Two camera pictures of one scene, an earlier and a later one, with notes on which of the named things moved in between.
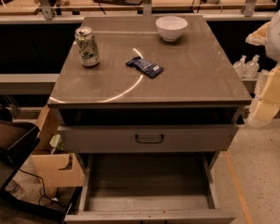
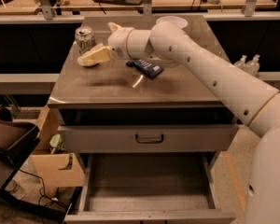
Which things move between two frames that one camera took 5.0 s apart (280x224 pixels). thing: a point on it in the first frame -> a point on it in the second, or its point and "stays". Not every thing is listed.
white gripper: (278, 37) -> (119, 43)
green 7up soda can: (87, 47) stays
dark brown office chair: (10, 145) stays
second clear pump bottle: (252, 67) stays
